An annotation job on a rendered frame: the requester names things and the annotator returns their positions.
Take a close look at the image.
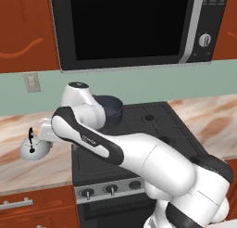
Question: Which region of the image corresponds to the red-brown drawer front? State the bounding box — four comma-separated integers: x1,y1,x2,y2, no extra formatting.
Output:
0,184,77,221

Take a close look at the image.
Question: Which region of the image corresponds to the black microwave oven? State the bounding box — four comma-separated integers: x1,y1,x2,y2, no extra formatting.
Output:
48,0,231,73

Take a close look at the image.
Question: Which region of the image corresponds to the black stove knob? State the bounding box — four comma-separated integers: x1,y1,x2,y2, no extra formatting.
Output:
80,187,95,201
104,184,119,197
128,180,143,190

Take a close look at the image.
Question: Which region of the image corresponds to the grey wall socket plate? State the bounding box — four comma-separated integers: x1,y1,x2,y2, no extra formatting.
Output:
22,71,42,94

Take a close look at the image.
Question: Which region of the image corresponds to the red-brown wall cupboard door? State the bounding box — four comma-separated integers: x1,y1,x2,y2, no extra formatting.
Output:
211,0,237,61
0,0,61,74

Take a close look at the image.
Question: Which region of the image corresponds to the red-brown base cupboard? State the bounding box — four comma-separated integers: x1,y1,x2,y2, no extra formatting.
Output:
226,158,237,211

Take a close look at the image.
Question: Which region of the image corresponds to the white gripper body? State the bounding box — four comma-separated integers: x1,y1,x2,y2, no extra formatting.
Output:
38,117,64,144

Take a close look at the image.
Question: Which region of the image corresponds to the black oven door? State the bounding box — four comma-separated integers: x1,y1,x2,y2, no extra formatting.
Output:
76,196,157,228

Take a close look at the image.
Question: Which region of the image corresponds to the dark blue pot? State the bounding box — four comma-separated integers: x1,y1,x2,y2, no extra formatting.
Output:
92,95,125,127

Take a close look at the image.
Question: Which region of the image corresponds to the silver microwave knob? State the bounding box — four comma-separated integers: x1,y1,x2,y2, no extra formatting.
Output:
197,33,213,48

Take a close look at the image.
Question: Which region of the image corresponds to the silver bar drawer handle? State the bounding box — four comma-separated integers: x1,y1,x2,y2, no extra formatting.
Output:
0,197,34,211

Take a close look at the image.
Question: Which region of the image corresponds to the black stove with hob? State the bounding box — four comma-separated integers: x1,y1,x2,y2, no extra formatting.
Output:
70,100,218,228

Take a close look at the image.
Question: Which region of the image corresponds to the silver microwave door handle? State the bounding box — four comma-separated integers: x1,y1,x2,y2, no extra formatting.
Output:
178,0,206,65

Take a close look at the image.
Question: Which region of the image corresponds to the red-brown base cupboard door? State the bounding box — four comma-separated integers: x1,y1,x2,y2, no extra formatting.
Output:
0,206,81,228

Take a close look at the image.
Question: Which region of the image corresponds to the silver kettle with black handle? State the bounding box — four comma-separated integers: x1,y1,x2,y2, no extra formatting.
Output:
19,126,53,162

